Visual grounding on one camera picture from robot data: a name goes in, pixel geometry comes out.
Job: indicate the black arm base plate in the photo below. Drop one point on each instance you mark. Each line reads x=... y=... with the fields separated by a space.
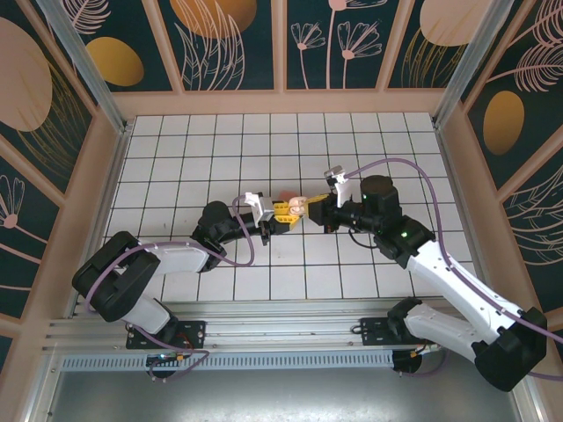
x=374 y=332
x=193 y=334

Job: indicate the pale disc gold lines panel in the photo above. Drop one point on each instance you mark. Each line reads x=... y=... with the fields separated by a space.
x=26 y=88

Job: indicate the pink leaf outline wall panel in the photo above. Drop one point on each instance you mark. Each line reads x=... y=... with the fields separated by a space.
x=536 y=228

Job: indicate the fern and oval wall panel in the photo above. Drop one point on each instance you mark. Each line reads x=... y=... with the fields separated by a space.
x=506 y=123

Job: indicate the orange circle leaves wall panel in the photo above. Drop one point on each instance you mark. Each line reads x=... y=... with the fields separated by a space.
x=211 y=44

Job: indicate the pink flowers wall panel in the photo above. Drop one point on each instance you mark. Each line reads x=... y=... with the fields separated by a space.
x=334 y=44

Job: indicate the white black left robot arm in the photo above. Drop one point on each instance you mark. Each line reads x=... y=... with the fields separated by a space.
x=176 y=259

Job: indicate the yellow oval wall panel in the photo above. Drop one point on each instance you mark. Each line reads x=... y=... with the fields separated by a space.
x=114 y=61

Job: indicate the single flower dark wall panel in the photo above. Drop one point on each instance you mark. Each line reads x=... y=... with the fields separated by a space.
x=17 y=228

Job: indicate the pale circle gold strands panel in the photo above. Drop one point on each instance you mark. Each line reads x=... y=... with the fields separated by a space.
x=440 y=26

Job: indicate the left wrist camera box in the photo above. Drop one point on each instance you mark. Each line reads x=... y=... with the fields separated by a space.
x=266 y=208

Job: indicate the grey metal base sheet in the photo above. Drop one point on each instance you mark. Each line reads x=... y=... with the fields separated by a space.
x=286 y=395

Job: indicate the aluminium corner post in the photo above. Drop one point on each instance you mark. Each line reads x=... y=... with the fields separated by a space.
x=470 y=66
x=88 y=66

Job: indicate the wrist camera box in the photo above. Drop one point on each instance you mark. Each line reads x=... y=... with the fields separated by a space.
x=266 y=208
x=342 y=191

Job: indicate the pink earbud charging case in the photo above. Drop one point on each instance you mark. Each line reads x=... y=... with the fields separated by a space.
x=297 y=205

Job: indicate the wide aluminium mounting rail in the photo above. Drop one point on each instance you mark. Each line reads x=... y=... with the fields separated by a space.
x=286 y=325

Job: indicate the aluminium side rail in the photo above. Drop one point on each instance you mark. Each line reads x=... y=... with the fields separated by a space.
x=104 y=220
x=465 y=220

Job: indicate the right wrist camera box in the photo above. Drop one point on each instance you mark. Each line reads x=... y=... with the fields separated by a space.
x=342 y=191

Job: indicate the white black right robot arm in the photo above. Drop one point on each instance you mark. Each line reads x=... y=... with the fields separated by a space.
x=462 y=290

